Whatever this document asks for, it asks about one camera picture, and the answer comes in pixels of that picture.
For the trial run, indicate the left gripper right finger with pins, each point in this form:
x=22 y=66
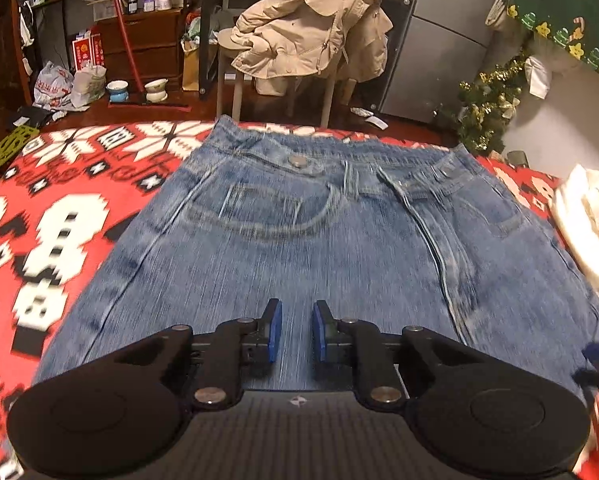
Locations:
x=370 y=355

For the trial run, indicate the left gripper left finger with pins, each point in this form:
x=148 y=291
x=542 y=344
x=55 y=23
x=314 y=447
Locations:
x=222 y=359

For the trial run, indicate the blue denim jeans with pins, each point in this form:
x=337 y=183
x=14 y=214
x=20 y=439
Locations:
x=393 y=236

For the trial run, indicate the cream striped knit sweater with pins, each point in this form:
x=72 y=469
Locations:
x=575 y=209

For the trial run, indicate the red christmas pattern blanket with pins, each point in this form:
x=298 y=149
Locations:
x=71 y=195

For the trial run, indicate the red broom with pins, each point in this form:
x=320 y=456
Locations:
x=142 y=101

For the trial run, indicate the white ceramic cup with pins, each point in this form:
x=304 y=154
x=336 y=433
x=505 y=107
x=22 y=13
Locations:
x=155 y=90

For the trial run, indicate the small christmas tree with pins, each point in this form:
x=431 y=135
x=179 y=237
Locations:
x=485 y=106

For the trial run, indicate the blue white ceramic bowl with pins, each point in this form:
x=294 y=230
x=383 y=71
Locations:
x=118 y=91

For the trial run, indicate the wooden chair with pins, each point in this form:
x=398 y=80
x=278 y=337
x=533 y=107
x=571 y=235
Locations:
x=228 y=50

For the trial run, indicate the green patterned mat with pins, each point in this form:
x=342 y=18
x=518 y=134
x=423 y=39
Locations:
x=14 y=143

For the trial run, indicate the grey refrigerator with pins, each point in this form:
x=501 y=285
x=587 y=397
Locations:
x=444 y=42

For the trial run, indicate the white plastic bag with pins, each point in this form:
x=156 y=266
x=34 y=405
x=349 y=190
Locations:
x=58 y=89

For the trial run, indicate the wooden drawer cabinet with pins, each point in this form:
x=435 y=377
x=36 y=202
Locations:
x=155 y=41

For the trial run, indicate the beige jacket on chair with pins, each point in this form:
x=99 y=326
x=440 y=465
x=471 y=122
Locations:
x=297 y=38

